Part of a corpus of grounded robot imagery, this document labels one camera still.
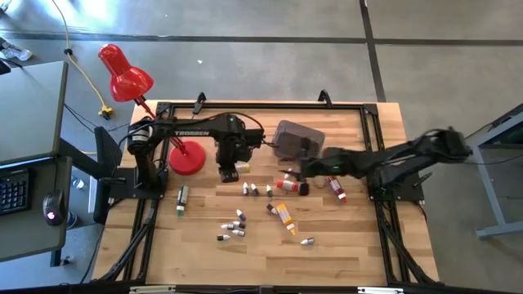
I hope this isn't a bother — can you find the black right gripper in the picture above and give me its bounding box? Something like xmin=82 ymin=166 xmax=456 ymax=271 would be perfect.
xmin=279 ymin=149 xmax=348 ymax=196

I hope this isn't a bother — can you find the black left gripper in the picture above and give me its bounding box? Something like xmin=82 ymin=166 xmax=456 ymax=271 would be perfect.
xmin=215 ymin=138 xmax=253 ymax=184

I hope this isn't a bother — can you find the large red food coloring bottle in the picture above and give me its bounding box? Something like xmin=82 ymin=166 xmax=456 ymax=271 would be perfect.
xmin=326 ymin=176 xmax=348 ymax=204
xmin=276 ymin=178 xmax=302 ymax=194

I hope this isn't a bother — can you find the large orange-yellow food coloring bottle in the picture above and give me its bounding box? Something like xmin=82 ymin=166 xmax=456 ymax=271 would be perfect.
xmin=275 ymin=203 xmax=297 ymax=236

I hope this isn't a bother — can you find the grey translucent plastic bin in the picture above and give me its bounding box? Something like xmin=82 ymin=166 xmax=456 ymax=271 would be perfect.
xmin=271 ymin=119 xmax=327 ymax=162

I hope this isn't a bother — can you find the large green food coloring bottle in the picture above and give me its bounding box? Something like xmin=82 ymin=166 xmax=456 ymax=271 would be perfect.
xmin=176 ymin=185 xmax=190 ymax=217

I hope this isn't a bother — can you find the black clamp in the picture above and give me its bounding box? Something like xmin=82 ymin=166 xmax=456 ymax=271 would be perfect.
xmin=317 ymin=89 xmax=334 ymax=108
xmin=191 ymin=91 xmax=208 ymax=115

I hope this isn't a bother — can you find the black desk stand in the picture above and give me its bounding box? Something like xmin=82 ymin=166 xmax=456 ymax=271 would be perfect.
xmin=59 ymin=125 xmax=123 ymax=226

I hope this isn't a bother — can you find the red desk lamp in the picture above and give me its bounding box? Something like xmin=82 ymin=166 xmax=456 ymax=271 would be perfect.
xmin=97 ymin=43 xmax=208 ymax=176

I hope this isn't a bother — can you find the black computer mouse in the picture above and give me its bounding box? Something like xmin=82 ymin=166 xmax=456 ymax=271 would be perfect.
xmin=42 ymin=189 xmax=66 ymax=227

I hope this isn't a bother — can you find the grey metal side table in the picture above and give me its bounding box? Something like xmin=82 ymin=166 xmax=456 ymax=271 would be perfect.
xmin=469 ymin=101 xmax=523 ymax=241

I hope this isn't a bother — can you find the grey desk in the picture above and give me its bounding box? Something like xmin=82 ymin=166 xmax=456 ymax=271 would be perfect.
xmin=0 ymin=156 xmax=74 ymax=263

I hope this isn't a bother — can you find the grey raised desk panel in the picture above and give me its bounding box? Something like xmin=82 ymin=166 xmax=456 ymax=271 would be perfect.
xmin=0 ymin=60 xmax=69 ymax=167

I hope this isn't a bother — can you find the black keyboard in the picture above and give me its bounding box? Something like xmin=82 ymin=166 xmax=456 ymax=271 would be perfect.
xmin=0 ymin=167 xmax=32 ymax=216

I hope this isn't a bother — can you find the white plastic wrapper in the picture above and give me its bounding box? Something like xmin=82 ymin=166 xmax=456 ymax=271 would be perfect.
xmin=0 ymin=40 xmax=34 ymax=62

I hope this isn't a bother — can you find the black aluminium table frame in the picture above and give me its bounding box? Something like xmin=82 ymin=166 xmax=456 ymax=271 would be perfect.
xmin=92 ymin=100 xmax=440 ymax=287

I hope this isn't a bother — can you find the white bracket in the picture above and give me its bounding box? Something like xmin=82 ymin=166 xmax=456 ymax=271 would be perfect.
xmin=357 ymin=287 xmax=405 ymax=294
xmin=129 ymin=285 xmax=177 ymax=294

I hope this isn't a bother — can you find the yellow power cable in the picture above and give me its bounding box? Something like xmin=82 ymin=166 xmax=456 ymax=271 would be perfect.
xmin=51 ymin=0 xmax=115 ymax=120

